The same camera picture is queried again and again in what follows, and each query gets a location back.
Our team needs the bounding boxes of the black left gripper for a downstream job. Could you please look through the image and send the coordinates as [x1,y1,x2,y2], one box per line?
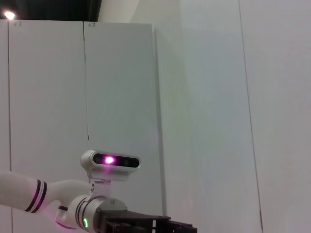
[96,209,198,233]

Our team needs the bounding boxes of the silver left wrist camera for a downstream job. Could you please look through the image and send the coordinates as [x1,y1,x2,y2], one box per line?
[80,150,141,198]

